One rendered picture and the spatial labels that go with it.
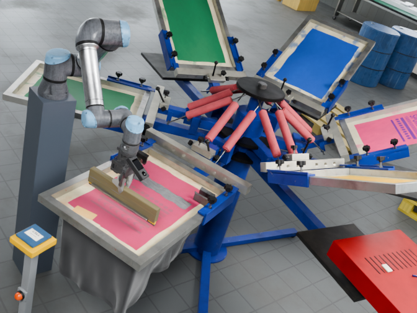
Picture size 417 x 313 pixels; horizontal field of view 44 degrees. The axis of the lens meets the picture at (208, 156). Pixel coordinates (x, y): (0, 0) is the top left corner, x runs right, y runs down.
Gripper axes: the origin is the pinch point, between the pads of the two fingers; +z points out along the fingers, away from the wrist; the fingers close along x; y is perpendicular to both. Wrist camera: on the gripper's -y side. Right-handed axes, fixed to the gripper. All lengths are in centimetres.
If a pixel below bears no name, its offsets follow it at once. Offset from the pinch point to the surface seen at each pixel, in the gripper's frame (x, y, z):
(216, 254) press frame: -122, -11, 108
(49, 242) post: 35.9, 5.7, 13.7
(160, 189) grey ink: -30.3, -1.1, 12.9
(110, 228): 10.6, -4.1, 13.5
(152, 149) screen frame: -54, 22, 10
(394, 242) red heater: -73, -109, -2
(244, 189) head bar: -60, -33, 7
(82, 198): 4.7, 18.0, 13.7
